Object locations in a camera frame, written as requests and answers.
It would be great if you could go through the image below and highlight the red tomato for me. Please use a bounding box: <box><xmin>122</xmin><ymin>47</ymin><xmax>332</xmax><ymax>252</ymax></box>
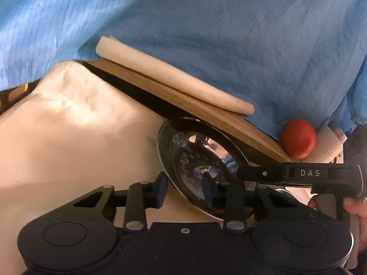
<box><xmin>280</xmin><ymin>119</ymin><xmax>316</xmax><ymax>159</ymax></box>

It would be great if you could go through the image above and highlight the wooden board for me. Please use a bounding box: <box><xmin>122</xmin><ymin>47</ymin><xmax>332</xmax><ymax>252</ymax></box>
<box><xmin>82</xmin><ymin>60</ymin><xmax>296</xmax><ymax>168</ymax></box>

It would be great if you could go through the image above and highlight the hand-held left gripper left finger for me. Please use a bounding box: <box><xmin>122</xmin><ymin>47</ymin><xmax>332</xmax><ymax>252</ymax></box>
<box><xmin>56</xmin><ymin>171</ymin><xmax>169</xmax><ymax>233</ymax></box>

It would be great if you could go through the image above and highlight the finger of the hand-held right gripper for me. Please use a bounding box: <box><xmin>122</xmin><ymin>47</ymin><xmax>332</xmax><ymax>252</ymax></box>
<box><xmin>236</xmin><ymin>163</ymin><xmax>290</xmax><ymax>184</ymax></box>

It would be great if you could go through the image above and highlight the dark patterned mat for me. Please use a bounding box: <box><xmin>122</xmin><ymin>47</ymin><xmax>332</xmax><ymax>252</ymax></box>
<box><xmin>0</xmin><ymin>82</ymin><xmax>38</xmax><ymax>116</ymax></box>

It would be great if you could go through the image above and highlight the white thermos cup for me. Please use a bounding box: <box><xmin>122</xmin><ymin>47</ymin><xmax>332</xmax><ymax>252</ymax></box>
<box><xmin>305</xmin><ymin>122</ymin><xmax>349</xmax><ymax>165</ymax></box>

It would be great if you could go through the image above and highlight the steel plate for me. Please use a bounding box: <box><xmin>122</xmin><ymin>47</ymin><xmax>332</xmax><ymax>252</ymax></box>
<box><xmin>157</xmin><ymin>117</ymin><xmax>256</xmax><ymax>221</ymax></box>

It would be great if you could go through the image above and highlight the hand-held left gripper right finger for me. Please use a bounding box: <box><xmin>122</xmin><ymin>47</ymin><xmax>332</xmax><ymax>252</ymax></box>
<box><xmin>201</xmin><ymin>174</ymin><xmax>334</xmax><ymax>232</ymax></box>

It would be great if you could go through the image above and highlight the white sheet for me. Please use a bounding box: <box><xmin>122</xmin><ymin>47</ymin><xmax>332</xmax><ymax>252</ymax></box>
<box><xmin>0</xmin><ymin>61</ymin><xmax>222</xmax><ymax>275</ymax></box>

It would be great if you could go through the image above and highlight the person's right hand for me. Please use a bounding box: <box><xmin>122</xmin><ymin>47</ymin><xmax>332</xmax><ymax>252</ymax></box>
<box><xmin>342</xmin><ymin>197</ymin><xmax>367</xmax><ymax>216</ymax></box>

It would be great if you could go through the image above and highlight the blue cloth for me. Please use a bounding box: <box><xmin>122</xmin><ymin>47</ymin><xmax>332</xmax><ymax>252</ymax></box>
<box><xmin>0</xmin><ymin>0</ymin><xmax>367</xmax><ymax>146</ymax></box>

